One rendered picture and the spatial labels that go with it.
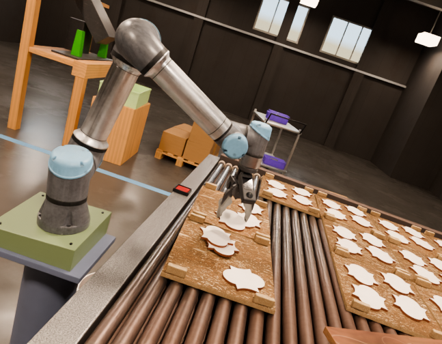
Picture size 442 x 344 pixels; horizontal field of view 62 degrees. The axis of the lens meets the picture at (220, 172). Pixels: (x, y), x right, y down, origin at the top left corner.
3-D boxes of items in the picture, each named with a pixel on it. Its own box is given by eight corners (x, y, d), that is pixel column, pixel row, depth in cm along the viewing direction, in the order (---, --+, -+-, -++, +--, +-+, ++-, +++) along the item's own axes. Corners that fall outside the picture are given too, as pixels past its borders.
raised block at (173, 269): (164, 272, 106) (167, 264, 105) (166, 269, 108) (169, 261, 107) (184, 279, 106) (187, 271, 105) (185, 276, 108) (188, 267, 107)
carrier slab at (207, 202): (186, 219, 147) (187, 216, 146) (201, 188, 186) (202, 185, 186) (269, 248, 147) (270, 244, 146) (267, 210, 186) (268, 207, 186)
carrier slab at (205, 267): (159, 276, 106) (160, 271, 106) (185, 220, 146) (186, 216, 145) (274, 314, 106) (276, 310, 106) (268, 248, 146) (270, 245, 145)
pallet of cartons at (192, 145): (216, 158, 615) (229, 121, 596) (208, 177, 508) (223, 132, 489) (171, 142, 615) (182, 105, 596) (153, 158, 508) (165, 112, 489)
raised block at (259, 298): (252, 302, 106) (255, 295, 105) (253, 299, 108) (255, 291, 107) (272, 309, 106) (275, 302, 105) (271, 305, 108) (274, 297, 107)
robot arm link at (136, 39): (130, 5, 89) (260, 144, 105) (135, 8, 99) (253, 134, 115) (98, 40, 91) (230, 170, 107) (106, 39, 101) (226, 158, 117)
